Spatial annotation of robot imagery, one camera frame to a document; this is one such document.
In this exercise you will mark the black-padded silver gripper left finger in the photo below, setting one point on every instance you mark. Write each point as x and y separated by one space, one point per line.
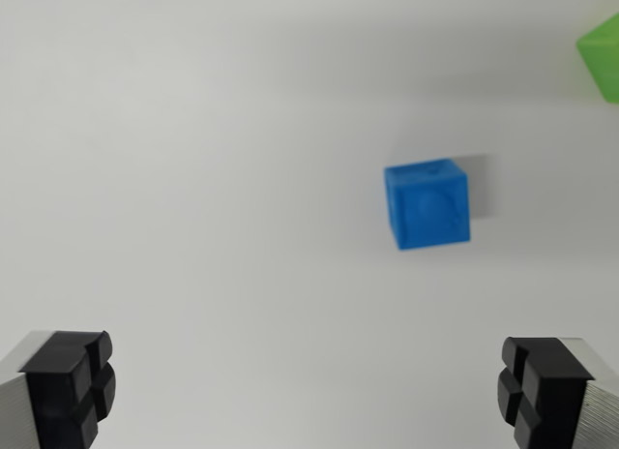
53 386

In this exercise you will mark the blue embossed cube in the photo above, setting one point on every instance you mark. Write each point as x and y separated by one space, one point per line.
428 209

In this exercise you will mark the green embossed cube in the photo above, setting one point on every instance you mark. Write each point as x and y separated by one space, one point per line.
604 57

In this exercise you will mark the black-padded silver gripper right finger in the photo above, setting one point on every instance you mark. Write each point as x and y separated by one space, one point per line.
551 391

